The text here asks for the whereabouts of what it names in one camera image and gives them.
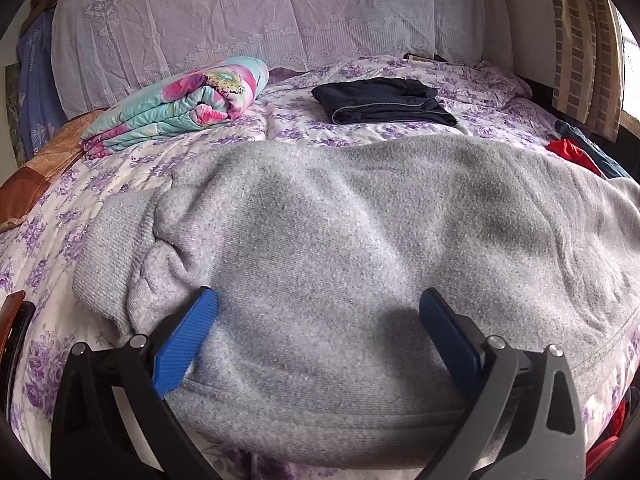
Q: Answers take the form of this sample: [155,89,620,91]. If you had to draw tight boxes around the beige brick pattern curtain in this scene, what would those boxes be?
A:
[547,0,627,144]

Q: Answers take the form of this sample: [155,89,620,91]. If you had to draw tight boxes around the red blanket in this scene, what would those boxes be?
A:
[584,399,629,472]

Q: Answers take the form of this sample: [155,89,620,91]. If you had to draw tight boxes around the folded pink teal floral blanket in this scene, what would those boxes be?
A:
[80,56,270,161]

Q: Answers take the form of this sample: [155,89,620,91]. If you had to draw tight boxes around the folded black pants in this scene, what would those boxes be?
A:
[311,78,459,128]

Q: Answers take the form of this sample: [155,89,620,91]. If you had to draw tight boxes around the purple pillow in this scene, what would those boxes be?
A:
[269,66,306,86]

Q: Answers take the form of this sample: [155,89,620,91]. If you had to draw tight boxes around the brown cushion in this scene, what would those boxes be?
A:
[0,109,109,234]

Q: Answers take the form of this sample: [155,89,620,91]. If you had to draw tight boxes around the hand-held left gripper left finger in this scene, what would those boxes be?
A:
[50,286,220,480]

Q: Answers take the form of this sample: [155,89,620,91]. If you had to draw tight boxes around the white lace cloth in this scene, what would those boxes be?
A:
[50,0,516,122]

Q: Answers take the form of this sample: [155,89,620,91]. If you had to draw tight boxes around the window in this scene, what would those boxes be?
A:
[607,0,640,126]

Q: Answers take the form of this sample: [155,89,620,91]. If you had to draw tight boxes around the green wall picture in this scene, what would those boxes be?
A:
[4,62,29,169]

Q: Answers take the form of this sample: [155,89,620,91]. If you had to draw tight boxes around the blue patterned hanging cloth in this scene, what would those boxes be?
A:
[16,7,69,159]

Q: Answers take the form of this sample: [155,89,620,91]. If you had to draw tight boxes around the reddish brown wooden object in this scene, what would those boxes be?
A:
[0,289,37,411]

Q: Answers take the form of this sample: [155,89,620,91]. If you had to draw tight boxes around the red striped garment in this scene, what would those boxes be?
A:
[545,138,607,177]

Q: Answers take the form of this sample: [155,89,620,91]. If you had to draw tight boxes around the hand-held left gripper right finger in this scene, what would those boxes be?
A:
[419,287,587,480]

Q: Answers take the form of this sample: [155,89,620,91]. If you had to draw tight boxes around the blue denim garment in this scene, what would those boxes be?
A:
[555,120,634,181]

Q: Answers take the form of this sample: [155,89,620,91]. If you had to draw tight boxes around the grey knit sweater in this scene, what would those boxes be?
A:
[72,135,640,467]

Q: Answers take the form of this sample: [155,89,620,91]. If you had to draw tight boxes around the purple floral bedspread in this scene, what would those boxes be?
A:
[0,56,640,480]

